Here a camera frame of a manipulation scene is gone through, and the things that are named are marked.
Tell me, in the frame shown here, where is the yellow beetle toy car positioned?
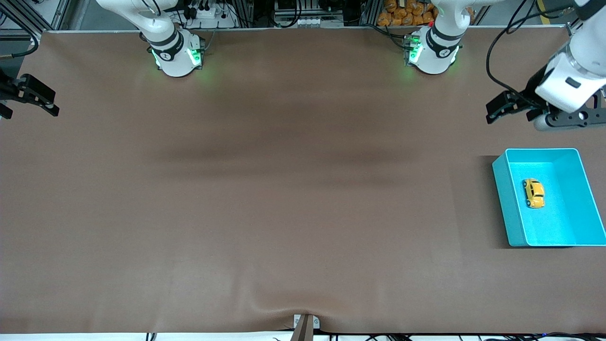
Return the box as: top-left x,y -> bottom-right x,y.
523,178 -> 545,209

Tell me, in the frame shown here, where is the turquoise plastic bin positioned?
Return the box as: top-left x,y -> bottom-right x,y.
492,148 -> 606,248

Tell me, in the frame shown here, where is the pile of orange packs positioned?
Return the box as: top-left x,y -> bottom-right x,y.
377,0 -> 475,27

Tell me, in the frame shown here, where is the white power strip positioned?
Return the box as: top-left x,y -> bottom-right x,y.
187,4 -> 237,29

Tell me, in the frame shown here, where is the brown table mat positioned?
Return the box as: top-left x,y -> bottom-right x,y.
0,27 -> 606,334

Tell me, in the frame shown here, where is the brown clamp bar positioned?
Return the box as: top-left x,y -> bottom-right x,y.
290,314 -> 314,341

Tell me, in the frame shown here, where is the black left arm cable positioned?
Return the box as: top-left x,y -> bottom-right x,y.
487,0 -> 571,102

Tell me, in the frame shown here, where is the aluminium frame profile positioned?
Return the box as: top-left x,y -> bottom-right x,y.
0,0 -> 71,37

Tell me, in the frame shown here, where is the metal clamp bracket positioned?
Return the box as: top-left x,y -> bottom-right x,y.
294,314 -> 321,330

